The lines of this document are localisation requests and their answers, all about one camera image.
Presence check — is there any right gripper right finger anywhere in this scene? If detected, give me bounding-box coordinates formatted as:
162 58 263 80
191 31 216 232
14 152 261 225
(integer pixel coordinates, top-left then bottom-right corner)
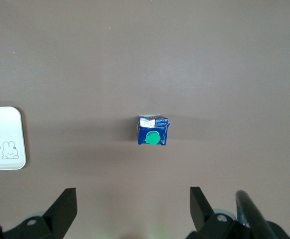
187 186 251 239

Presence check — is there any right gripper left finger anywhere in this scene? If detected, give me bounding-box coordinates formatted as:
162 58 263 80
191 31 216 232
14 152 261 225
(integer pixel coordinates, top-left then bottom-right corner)
1 188 78 239

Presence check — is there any blue milk carton green cap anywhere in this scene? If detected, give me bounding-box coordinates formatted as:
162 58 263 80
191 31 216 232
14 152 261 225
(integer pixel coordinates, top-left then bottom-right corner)
136 113 171 146

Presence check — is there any cream rabbit print tray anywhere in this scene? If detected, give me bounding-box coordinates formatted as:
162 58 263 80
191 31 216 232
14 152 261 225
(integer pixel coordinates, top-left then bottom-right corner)
0 106 27 171

